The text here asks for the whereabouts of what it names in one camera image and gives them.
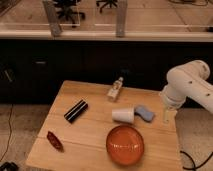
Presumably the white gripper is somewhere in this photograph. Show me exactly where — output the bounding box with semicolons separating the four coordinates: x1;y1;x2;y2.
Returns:
160;85;183;124

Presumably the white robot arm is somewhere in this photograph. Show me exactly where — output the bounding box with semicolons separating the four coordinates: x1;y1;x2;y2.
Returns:
159;60;213;123

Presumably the blue sponge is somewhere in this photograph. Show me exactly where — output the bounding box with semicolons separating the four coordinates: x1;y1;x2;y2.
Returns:
135;106;154;122

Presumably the white paper cup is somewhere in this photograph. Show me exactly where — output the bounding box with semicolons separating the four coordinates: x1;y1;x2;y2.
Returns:
112;108;134;124

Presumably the orange bowl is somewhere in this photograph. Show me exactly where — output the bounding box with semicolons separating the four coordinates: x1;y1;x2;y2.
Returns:
106;125;145;166

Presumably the small clear bottle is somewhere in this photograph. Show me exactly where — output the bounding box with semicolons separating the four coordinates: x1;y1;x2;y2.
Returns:
107;77;123;101

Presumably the black striped box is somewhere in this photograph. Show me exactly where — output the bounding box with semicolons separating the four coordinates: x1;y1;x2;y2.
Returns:
64;100;88;123

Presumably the dark red chili pepper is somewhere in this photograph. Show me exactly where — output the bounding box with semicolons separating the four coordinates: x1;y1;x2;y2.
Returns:
47;131;64;152

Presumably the right black office chair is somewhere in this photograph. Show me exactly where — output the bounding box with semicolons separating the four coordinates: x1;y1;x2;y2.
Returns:
96;0;118;13

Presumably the black office chair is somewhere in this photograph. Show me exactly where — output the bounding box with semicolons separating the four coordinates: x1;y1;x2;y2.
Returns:
53;0;86;27
96;0;118;13

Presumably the dark cabinet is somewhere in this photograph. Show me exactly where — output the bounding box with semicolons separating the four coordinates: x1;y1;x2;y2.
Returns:
0;39;213;104

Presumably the left black office chair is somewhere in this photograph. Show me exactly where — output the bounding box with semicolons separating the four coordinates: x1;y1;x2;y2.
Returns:
53;0;86;27

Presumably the black object at floor corner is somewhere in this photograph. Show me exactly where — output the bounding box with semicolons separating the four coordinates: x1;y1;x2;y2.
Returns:
0;162;19;171

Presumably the black cable on right floor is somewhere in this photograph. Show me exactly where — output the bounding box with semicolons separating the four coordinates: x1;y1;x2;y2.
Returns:
180;150;213;171

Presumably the black cable on floor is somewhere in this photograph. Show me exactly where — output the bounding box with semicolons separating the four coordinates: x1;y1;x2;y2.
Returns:
0;103;14;163
180;150;213;171

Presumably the right grey metal post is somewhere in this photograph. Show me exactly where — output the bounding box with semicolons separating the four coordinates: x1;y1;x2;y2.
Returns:
116;0;127;37

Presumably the grey metal post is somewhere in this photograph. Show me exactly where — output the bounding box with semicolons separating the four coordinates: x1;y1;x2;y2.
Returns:
42;0;62;37
116;0;127;37

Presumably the left grey metal post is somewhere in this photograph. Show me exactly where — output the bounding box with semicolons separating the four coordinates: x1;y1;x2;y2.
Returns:
42;0;62;37

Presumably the black cable on left floor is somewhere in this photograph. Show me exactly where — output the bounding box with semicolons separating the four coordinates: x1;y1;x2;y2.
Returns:
0;103;14;163

